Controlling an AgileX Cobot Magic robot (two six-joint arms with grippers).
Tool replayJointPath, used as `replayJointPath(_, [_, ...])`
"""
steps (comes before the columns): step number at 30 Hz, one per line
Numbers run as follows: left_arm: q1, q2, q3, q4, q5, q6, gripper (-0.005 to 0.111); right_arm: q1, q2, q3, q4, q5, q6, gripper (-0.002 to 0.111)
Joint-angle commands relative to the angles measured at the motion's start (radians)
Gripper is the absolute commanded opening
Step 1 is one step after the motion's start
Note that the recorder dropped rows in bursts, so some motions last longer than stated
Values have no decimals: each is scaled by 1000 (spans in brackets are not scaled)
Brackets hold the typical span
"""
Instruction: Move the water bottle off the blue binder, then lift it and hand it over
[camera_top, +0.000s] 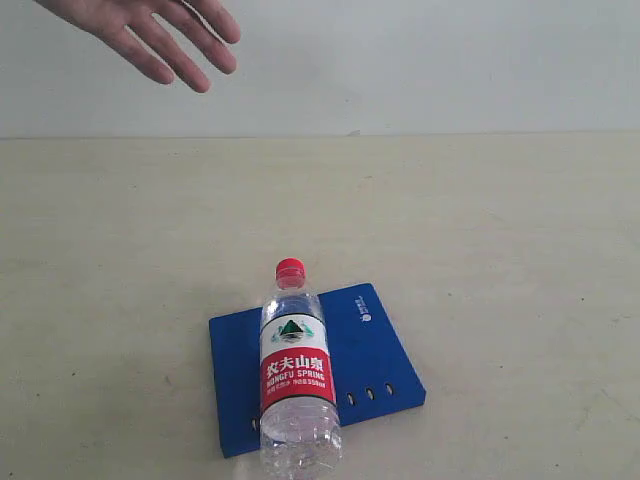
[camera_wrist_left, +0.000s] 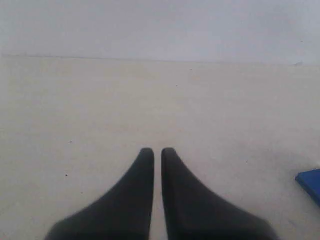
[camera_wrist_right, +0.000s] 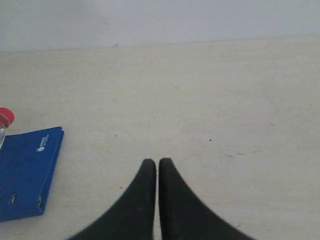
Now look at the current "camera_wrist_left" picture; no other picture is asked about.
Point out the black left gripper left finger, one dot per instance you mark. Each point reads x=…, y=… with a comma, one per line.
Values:
x=123, y=213

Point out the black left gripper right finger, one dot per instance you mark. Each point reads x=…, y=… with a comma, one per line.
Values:
x=194, y=212

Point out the blue ring binder notebook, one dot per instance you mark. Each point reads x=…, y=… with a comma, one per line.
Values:
x=310, y=182

